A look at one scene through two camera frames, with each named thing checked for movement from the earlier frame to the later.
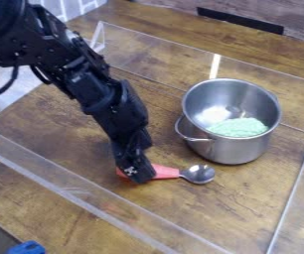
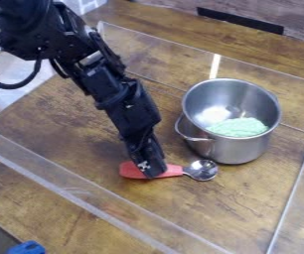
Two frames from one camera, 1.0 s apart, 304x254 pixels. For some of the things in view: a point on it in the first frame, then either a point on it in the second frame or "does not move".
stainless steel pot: x=229 y=114 does not move
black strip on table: x=241 y=20 does not move
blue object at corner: x=29 y=247 does not move
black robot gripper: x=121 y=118 → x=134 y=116
